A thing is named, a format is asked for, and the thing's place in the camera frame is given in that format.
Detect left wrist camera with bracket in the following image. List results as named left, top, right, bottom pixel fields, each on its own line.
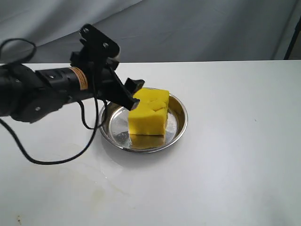
left=79, top=24, right=120, bottom=60

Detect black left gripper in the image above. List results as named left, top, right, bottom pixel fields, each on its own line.
left=70, top=52, right=145, bottom=111

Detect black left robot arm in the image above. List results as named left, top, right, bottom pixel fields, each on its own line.
left=0, top=50, right=145, bottom=123

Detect grey backdrop cloth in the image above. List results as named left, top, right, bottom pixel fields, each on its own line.
left=0, top=0, right=301, bottom=63

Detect round stainless steel pan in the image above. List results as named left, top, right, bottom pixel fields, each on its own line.
left=99, top=94, right=188, bottom=153

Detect black camera cable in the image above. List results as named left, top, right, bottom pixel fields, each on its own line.
left=0, top=38, right=108, bottom=165

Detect yellow sponge block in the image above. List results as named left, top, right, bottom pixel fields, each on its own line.
left=127, top=88, right=170, bottom=136

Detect black stand pole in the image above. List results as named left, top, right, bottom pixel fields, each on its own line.
left=284, top=8, right=301, bottom=60

